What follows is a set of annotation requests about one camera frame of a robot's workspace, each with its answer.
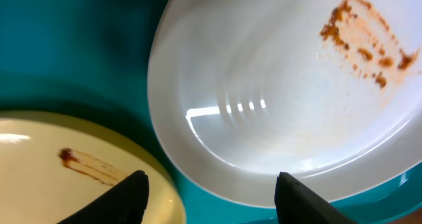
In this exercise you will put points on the white plate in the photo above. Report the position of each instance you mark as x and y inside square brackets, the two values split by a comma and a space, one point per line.
[326, 90]

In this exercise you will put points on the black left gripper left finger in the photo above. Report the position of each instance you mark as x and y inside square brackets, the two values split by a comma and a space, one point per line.
[125, 203]

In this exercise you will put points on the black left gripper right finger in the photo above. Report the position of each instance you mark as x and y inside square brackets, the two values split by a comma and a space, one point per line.
[298, 204]

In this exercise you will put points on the teal plastic tray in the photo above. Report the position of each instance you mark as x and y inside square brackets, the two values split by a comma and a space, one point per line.
[89, 59]

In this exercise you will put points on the yellow plate with sauce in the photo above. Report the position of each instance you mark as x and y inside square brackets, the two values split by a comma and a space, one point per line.
[54, 165]

